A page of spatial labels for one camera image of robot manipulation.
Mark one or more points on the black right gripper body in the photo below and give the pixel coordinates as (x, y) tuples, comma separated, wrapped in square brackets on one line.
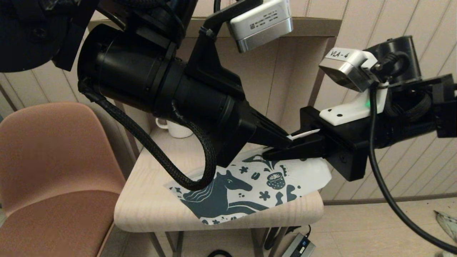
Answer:
[(342, 142)]

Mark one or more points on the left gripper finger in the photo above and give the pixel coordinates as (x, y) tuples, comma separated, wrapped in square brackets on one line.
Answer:
[(267, 130)]

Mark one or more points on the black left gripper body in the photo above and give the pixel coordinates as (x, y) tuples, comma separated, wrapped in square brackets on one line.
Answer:
[(214, 103)]

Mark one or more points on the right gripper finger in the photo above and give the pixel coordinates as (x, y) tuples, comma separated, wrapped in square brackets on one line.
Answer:
[(296, 151), (309, 129)]

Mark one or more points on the white horse-print zipper pouch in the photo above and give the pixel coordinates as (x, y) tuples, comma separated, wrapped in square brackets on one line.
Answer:
[(303, 175)]

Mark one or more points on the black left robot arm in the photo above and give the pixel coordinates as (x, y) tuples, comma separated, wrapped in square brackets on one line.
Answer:
[(100, 53)]

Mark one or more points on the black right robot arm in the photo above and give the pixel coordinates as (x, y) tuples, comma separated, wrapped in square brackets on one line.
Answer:
[(421, 103)]

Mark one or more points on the white ribbed ceramic mug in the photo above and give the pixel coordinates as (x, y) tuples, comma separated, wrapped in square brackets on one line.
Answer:
[(175, 129)]

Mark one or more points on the grey power adapter brick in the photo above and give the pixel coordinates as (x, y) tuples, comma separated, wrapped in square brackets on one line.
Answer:
[(298, 247)]

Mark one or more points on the light wood shelf desk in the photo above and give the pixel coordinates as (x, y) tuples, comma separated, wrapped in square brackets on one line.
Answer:
[(307, 26)]

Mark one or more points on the black round floor object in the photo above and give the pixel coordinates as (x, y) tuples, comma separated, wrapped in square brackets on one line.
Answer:
[(219, 254)]

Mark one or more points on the grey crumpled floor debris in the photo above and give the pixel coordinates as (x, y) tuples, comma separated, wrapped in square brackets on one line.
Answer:
[(448, 225)]

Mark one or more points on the dark metal table legs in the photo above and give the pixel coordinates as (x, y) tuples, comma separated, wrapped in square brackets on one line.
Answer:
[(179, 246)]

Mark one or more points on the brown pink upholstered chair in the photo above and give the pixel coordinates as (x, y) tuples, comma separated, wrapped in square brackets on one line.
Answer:
[(53, 200)]

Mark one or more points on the white right camera bracket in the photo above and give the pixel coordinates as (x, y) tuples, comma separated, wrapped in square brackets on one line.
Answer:
[(357, 110)]

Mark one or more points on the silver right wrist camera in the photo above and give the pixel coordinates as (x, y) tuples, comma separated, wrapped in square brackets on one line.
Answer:
[(344, 69)]

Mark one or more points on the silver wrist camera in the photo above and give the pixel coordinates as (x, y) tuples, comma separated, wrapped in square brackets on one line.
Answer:
[(260, 23), (344, 69)]

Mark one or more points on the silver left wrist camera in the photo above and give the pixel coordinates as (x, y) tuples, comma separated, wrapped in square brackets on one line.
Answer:
[(260, 23)]

